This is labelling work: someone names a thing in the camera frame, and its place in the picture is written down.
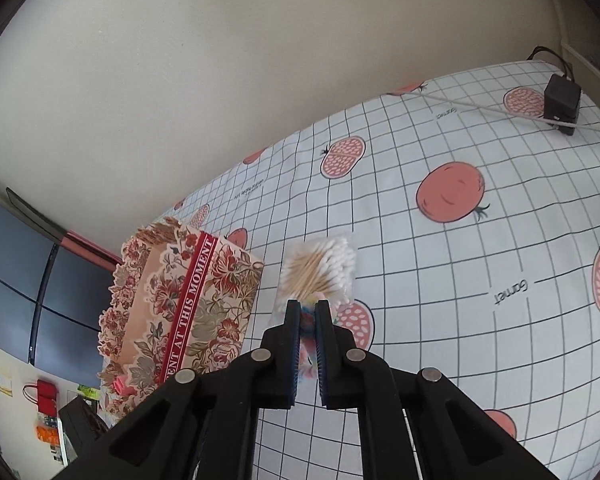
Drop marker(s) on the bag of cotton swabs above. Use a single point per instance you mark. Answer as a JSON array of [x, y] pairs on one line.
[[320, 265]]

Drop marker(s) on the black power adapter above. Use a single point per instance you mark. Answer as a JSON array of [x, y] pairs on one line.
[[562, 102]]

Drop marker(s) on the floral paper storage box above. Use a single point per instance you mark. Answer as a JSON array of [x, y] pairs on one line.
[[180, 310]]

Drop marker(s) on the red pouch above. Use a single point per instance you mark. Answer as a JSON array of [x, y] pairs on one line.
[[46, 396]]

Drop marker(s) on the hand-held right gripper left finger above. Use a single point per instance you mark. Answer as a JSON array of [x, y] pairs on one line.
[[294, 360]]

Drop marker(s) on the black case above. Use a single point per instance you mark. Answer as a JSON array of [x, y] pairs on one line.
[[82, 425]]

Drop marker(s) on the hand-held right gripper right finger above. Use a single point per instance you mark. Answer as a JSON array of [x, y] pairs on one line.
[[321, 360]]

